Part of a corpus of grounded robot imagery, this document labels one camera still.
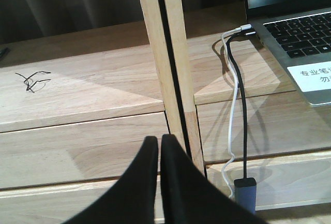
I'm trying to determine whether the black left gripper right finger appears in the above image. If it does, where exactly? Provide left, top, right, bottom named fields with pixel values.
left=160, top=134, right=265, bottom=223

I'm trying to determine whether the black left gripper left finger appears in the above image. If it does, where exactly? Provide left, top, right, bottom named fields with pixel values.
left=65, top=136, right=158, bottom=223

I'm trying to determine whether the wooden shelving unit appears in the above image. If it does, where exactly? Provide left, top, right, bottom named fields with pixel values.
left=1, top=0, right=330, bottom=223

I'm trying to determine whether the silver laptop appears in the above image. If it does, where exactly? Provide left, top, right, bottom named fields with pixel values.
left=244, top=0, right=330, bottom=107

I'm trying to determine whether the black laptop cable with adapter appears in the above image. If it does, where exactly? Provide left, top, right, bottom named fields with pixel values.
left=226, top=29, right=258, bottom=214

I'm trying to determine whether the white laptop cable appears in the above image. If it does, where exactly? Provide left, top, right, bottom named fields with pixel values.
left=221, top=24, right=253, bottom=199

